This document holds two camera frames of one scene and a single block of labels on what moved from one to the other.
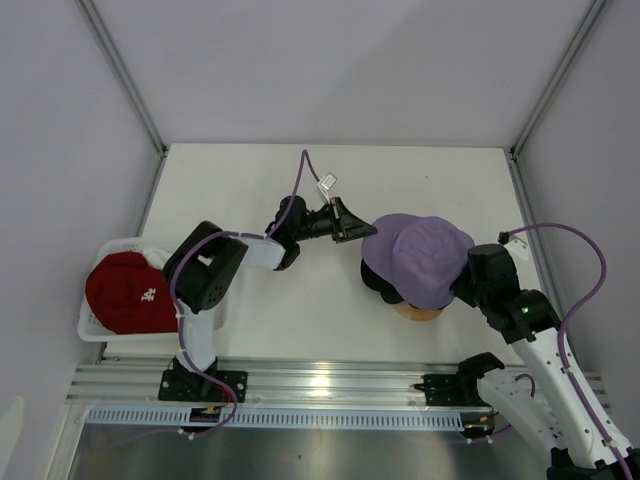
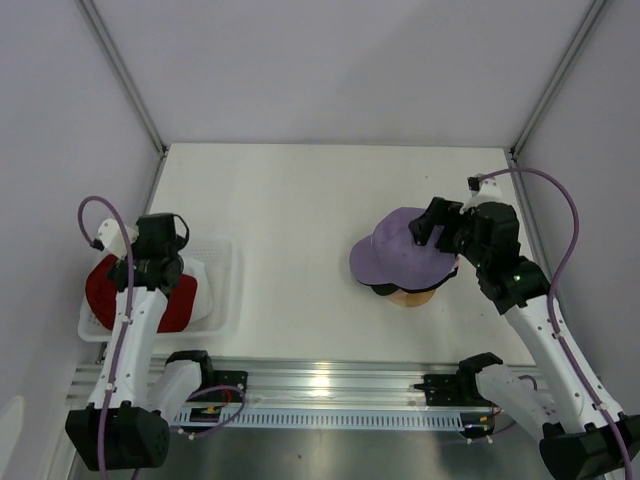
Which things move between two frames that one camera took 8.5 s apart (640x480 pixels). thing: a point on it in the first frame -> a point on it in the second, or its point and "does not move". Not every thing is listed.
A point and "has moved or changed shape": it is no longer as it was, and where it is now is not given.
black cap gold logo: x=387 y=290 -> x=391 y=288
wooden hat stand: x=415 y=313 -> x=410 y=299
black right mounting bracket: x=445 y=389 does not move
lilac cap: x=419 y=257 has moved or changed shape
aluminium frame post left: x=113 y=57 does not move
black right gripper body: x=469 y=290 -> x=456 y=237
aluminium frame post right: x=565 y=62 does not move
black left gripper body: x=328 y=223 -> x=115 y=266
